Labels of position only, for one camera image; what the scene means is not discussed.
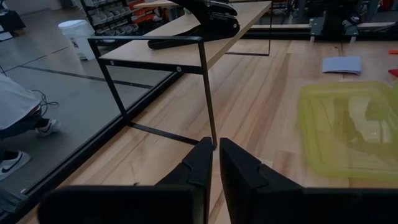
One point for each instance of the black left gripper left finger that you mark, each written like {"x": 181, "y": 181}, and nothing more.
{"x": 186, "y": 193}

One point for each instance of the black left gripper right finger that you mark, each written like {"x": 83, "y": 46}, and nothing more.
{"x": 248, "y": 193}

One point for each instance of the yellow transparent pencil case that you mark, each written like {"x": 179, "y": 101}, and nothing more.
{"x": 342, "y": 140}

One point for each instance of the lilac sticky note pad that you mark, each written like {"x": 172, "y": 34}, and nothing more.
{"x": 342, "y": 64}

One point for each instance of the red eraser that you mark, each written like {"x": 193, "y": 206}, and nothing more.
{"x": 394, "y": 73}

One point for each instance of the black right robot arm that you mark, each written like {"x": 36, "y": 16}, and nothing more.
{"x": 335, "y": 15}

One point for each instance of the wooden shelf riser black legs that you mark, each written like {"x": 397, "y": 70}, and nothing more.
{"x": 174, "y": 49}

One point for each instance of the black stapler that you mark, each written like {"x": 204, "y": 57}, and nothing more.
{"x": 217, "y": 25}

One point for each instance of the white trash bin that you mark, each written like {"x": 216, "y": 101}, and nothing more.
{"x": 77, "y": 37}

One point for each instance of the storage rack with bins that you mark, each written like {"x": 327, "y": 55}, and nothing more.
{"x": 109, "y": 18}

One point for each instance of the person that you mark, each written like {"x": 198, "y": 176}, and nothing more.
{"x": 15, "y": 102}

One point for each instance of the black metal table frame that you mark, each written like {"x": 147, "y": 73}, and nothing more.
{"x": 77, "y": 157}

